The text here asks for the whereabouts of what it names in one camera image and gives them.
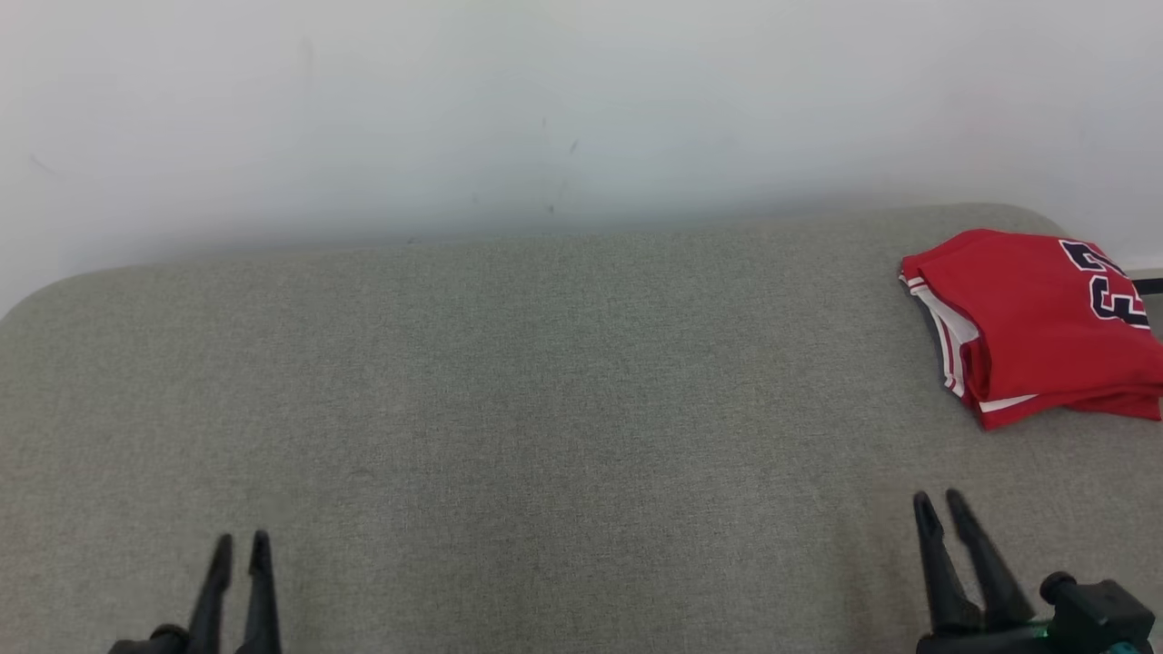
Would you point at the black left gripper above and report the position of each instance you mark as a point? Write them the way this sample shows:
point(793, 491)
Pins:
point(154, 643)

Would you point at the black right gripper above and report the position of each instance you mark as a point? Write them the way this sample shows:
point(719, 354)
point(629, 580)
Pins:
point(990, 643)

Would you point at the red Bulls basketball jersey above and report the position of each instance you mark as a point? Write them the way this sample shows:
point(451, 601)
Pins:
point(1018, 300)

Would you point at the grey fabric sofa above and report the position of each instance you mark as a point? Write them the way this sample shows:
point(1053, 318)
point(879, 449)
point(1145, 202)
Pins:
point(454, 409)

